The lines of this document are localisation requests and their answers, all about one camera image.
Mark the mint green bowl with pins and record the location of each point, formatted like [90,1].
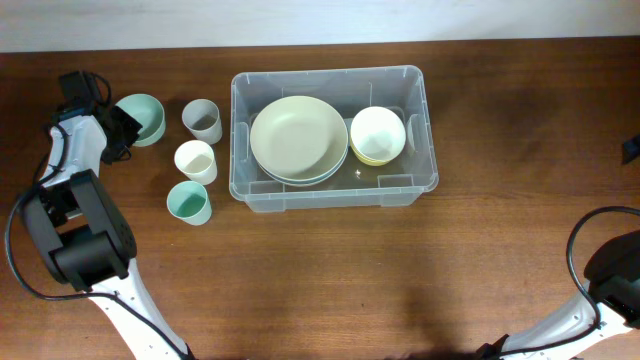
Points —
[149,113]

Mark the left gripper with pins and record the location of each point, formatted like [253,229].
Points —
[117,150]

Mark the cream cup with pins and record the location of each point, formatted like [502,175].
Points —
[196,160]

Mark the yellow bowl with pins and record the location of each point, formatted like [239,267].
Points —
[374,155]

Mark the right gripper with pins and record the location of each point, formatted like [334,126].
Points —
[631,149]

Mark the white bowl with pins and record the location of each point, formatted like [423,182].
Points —
[379,126]

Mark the beige plate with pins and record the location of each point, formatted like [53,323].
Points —
[299,139]

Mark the mint green cup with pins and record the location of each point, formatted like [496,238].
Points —
[189,201]

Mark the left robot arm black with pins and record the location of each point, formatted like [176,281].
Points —
[83,238]

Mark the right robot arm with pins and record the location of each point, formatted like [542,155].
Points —
[606,303]

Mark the grey cup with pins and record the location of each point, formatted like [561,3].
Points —
[202,118]

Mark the clear plastic storage container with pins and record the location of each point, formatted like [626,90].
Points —
[399,183]

